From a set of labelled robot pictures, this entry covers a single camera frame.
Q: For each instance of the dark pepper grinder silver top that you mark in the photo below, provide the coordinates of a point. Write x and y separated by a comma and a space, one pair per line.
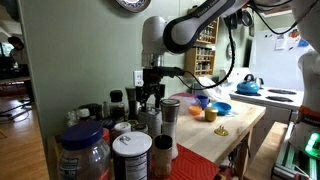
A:
131, 103

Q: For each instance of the white plastic bag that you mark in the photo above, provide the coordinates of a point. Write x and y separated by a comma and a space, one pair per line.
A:
210, 90

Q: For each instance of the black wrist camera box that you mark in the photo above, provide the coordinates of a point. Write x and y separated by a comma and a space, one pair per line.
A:
173, 71

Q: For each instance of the small jar dark lid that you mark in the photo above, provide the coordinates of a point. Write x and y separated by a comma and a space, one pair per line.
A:
139, 128

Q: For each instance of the clear plastic bag pink zip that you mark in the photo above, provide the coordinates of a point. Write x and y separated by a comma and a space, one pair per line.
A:
183, 99

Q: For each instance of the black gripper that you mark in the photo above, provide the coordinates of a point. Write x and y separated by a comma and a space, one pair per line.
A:
153, 83

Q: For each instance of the glass bottle black cap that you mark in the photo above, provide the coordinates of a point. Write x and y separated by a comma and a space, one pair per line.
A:
116, 106

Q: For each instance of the grey Vietnam coffee bag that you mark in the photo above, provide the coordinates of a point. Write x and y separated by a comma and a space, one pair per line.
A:
150, 121

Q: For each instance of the white wall outlet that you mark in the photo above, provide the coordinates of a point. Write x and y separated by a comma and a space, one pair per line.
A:
137, 79

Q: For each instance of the dark canister white lid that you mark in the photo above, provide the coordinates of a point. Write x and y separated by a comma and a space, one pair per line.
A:
131, 156

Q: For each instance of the dark blue mug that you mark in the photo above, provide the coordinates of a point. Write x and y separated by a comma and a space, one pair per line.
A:
202, 100

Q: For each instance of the jar with red lid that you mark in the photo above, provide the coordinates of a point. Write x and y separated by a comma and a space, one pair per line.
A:
105, 136

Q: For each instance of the black kitchen container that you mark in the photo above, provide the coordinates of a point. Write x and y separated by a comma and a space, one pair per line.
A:
93, 110

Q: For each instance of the clear glass jar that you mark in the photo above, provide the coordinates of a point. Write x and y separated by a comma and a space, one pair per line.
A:
71, 117

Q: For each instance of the orange round container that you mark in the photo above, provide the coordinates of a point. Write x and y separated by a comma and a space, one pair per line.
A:
195, 110

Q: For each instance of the yellow cup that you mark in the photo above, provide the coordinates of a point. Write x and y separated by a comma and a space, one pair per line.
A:
210, 115

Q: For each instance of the person in white shirt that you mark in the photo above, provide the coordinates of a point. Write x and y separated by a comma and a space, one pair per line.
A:
19, 56

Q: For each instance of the red-lid spice jar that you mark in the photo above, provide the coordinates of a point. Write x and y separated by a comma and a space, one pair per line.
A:
162, 156

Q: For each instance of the white electric stove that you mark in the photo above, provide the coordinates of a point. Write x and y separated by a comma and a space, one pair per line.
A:
263, 97

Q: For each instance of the blue paper sheet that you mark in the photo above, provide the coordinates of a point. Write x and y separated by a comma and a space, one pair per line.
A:
302, 42

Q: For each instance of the small jar white lid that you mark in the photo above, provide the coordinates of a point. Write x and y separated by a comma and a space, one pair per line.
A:
122, 128

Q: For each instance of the small black hanging pan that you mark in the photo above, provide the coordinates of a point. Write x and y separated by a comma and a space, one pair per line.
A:
247, 18

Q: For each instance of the small gold metal object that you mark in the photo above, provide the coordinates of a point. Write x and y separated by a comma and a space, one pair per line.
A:
221, 131

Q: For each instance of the red ribbed mat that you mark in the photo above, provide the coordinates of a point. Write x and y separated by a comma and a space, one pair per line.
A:
193, 165

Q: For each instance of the blue bowl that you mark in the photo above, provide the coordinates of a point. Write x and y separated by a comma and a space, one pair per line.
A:
222, 108

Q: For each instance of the tall salt grinder silver top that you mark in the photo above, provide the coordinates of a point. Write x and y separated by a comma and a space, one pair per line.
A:
169, 123

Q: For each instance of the jar with dark blue lid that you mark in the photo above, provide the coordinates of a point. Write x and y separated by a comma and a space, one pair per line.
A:
107, 124

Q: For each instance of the bottle with white cap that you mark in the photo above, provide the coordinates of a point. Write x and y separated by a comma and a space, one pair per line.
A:
84, 115

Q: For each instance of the large plastic jar blue lid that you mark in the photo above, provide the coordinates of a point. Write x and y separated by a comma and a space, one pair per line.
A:
83, 153

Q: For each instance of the round wall clock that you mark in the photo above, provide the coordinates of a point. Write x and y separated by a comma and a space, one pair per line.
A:
229, 50

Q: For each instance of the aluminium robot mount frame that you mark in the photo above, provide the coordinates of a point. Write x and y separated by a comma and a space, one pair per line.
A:
290, 156

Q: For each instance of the large black frying pan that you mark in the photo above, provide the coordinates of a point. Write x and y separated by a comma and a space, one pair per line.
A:
230, 20

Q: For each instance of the small thin clear bottle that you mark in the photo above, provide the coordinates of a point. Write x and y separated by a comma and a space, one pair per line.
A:
106, 110

